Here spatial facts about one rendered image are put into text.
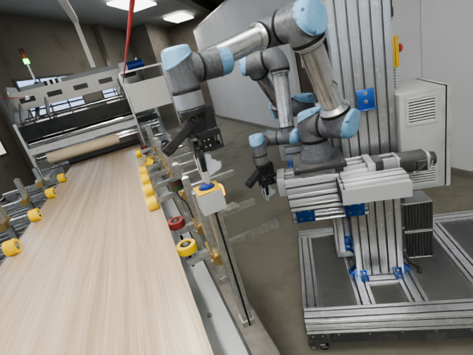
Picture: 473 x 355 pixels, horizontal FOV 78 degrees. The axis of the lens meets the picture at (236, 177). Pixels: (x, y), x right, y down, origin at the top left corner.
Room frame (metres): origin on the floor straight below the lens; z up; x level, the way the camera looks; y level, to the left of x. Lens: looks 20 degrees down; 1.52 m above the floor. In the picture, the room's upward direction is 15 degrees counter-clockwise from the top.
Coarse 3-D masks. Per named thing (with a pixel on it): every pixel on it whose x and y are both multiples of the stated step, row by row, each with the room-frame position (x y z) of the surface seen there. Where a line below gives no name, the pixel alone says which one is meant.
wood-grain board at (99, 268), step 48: (96, 192) 2.11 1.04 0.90; (48, 240) 1.46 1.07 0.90; (96, 240) 1.31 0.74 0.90; (144, 240) 1.18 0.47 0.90; (0, 288) 1.09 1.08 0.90; (48, 288) 1.00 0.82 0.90; (96, 288) 0.91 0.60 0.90; (144, 288) 0.84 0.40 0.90; (0, 336) 0.79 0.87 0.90; (48, 336) 0.73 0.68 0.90; (96, 336) 0.68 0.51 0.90; (144, 336) 0.64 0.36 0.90; (192, 336) 0.59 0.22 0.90
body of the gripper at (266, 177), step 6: (270, 162) 1.42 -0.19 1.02; (264, 168) 1.43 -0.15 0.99; (270, 168) 1.42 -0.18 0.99; (264, 174) 1.41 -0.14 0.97; (270, 174) 1.41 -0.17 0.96; (276, 174) 1.41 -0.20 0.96; (258, 180) 1.44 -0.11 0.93; (264, 180) 1.39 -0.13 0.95; (270, 180) 1.41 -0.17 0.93; (276, 180) 1.41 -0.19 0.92
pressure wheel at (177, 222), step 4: (180, 216) 1.31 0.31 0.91; (172, 220) 1.30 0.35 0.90; (176, 220) 1.28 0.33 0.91; (180, 220) 1.27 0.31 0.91; (168, 224) 1.27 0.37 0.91; (172, 224) 1.25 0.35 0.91; (176, 224) 1.25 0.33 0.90; (180, 224) 1.26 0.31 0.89; (184, 224) 1.28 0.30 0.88; (172, 228) 1.25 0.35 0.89; (176, 228) 1.25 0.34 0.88; (180, 228) 1.26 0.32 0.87; (180, 236) 1.28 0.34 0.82
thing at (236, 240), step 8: (264, 224) 1.15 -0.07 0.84; (272, 224) 1.14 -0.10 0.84; (248, 232) 1.12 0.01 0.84; (256, 232) 1.12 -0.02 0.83; (264, 232) 1.13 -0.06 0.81; (232, 240) 1.09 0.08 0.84; (240, 240) 1.10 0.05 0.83; (192, 256) 1.05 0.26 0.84; (200, 256) 1.05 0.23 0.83; (208, 256) 1.05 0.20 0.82; (192, 264) 1.03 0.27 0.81
